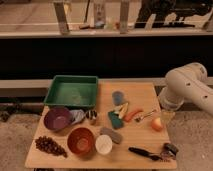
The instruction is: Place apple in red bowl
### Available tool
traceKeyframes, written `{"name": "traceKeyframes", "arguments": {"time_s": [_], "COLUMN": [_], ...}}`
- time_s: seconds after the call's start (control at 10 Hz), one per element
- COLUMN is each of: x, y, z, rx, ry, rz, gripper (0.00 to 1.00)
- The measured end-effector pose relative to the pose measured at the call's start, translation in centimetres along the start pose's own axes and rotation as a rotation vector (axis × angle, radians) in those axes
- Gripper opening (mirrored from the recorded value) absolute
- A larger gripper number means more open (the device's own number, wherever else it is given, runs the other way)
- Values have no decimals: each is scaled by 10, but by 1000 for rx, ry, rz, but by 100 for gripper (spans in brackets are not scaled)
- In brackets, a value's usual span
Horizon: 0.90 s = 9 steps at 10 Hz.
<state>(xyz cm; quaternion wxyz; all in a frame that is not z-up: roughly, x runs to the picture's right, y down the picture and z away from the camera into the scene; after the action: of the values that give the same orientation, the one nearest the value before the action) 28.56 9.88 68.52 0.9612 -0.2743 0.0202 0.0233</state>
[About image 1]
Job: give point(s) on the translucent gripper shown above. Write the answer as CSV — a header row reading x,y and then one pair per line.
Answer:
x,y
166,116

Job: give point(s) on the red yellow apple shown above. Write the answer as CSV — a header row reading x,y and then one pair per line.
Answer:
x,y
156,124

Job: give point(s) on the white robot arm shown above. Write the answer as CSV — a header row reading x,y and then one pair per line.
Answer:
x,y
187,83

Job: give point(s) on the red bowl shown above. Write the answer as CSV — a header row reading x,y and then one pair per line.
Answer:
x,y
81,141

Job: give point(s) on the purple bowl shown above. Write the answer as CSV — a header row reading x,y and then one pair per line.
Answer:
x,y
57,118

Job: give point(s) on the dark small object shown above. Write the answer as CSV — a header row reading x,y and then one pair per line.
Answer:
x,y
168,147

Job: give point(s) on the orange carrot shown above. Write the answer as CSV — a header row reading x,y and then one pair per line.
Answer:
x,y
131,114

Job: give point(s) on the yellow banana piece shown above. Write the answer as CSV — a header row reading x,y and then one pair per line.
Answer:
x,y
121,110

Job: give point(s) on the green sponge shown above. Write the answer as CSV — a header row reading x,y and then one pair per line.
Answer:
x,y
116,122

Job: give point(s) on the white round cup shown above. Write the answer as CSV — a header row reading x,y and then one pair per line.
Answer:
x,y
103,144

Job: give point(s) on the grey crumpled cloth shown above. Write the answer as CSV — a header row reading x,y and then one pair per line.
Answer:
x,y
77,116

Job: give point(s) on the green plastic tray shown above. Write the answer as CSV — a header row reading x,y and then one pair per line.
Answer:
x,y
72,91

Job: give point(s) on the bunch of dark grapes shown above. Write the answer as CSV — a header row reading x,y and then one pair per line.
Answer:
x,y
50,146

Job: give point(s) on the black handled brush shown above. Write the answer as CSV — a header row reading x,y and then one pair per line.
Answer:
x,y
147,154

